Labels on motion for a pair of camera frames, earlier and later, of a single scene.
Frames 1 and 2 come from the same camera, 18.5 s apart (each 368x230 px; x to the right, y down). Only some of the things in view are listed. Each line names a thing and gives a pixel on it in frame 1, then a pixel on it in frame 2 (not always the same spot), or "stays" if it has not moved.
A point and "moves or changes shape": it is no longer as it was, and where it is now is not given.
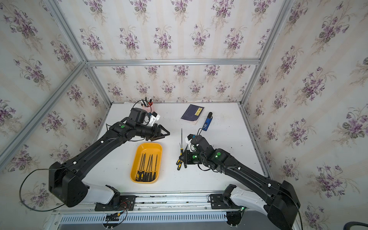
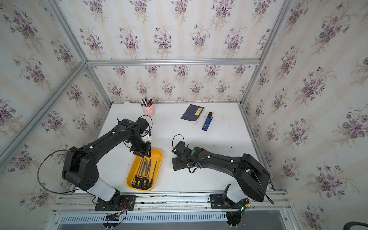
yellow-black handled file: (146, 172) moves or changes shape
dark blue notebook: (192, 113) stays
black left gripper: (156, 132) to (145, 152)
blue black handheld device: (208, 121) stays
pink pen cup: (147, 106) stays
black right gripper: (188, 160) to (178, 166)
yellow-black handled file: (150, 178) to (144, 179)
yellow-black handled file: (138, 176) moves or changes shape
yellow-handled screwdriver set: (143, 171) to (136, 180)
